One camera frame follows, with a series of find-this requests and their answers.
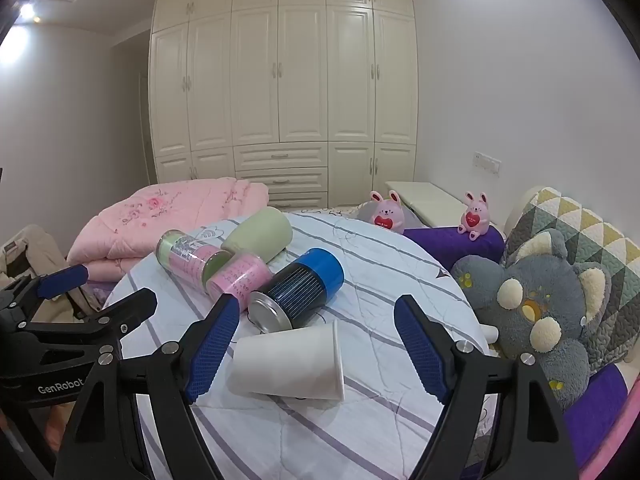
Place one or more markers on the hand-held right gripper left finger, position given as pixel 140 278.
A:
pixel 212 346

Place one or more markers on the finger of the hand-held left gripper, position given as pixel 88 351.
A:
pixel 62 280
pixel 127 310

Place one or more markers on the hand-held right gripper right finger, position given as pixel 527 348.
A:
pixel 421 351

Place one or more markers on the white paper cup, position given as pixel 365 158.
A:
pixel 285 365

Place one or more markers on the small white cup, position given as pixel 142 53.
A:
pixel 491 334

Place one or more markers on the pink printed cup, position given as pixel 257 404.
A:
pixel 240 275

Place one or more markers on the pale green cup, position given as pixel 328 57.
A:
pixel 260 232

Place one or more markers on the beige clothing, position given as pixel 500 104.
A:
pixel 30 250

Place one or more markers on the green and pink can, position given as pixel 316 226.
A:
pixel 184 260

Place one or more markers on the pink floral quilt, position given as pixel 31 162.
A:
pixel 150 215

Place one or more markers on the blue lidded metal tin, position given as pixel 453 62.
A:
pixel 300 285

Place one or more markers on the purple cushion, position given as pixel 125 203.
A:
pixel 440 246

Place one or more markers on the pink bunny plush toy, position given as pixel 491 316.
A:
pixel 386 215
pixel 475 217

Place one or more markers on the grey koala plush toy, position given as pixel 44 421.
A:
pixel 550 285

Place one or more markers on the white bench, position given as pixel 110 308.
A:
pixel 430 198

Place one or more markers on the cream bed headboard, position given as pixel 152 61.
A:
pixel 520 210

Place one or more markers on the purple bed sheet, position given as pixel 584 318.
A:
pixel 600 400

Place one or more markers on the patchwork quilted cushion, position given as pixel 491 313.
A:
pixel 600 235

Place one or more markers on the ceiling light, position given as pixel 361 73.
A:
pixel 27 11

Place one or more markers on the cream wardrobe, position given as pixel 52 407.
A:
pixel 300 85

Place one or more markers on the white wall socket panel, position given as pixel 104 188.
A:
pixel 487 162

